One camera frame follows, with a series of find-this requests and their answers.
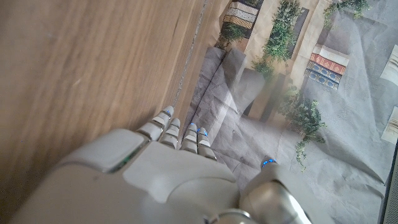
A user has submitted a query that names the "printed building backdrop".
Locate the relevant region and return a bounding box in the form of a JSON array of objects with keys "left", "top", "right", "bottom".
[{"left": 178, "top": 0, "right": 398, "bottom": 224}]

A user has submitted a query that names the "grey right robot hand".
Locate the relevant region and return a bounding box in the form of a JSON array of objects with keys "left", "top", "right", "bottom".
[{"left": 9, "top": 105, "right": 337, "bottom": 224}]

